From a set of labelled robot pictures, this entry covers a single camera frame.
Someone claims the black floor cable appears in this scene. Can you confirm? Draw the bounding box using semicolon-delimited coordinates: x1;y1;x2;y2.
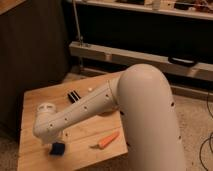
199;91;213;166

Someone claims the metal pole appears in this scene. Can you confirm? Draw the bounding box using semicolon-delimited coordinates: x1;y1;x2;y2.
72;0;83;46

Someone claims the black case handle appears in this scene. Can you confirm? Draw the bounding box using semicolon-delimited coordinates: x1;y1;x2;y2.
168;57;198;67

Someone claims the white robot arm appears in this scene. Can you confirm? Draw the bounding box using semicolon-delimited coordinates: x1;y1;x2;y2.
33;64;187;171

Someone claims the long white case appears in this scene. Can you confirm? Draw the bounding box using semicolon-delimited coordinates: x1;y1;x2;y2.
69;41;213;81

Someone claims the wooden shelf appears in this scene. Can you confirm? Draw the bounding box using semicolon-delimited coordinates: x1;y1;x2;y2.
65;0;213;22

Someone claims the black striped block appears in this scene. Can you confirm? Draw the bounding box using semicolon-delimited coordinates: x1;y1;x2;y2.
68;90;81;103

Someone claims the orange toy carrot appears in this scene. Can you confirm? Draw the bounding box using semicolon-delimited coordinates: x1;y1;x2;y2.
91;131;119;149

